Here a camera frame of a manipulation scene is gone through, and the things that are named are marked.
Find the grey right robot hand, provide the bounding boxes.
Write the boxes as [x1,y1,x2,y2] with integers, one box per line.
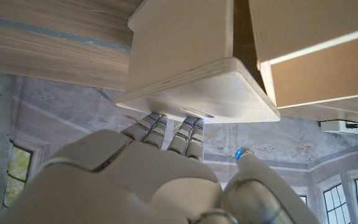
[0,112,321,224]

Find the printed window backdrop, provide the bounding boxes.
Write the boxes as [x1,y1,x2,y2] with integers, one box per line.
[0,70,358,224]

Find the red-front drawer with black handle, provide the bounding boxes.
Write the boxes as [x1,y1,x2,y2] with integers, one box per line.
[249,0,358,110]

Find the wooden box with slot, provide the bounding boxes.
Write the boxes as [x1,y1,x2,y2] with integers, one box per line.
[116,0,281,124]

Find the white power strip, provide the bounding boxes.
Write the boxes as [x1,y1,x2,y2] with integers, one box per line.
[320,119,358,135]

